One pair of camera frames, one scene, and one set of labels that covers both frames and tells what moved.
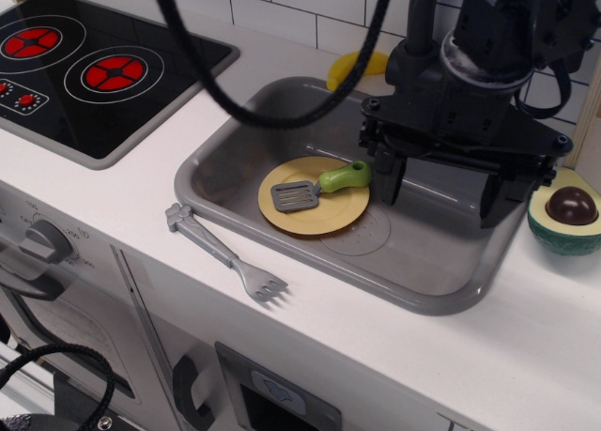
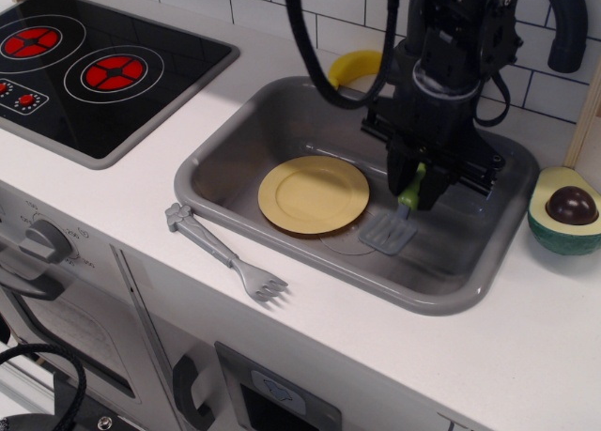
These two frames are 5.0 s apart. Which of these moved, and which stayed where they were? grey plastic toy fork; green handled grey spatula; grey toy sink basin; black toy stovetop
Moved: green handled grey spatula
Stayed: grey plastic toy fork; grey toy sink basin; black toy stovetop
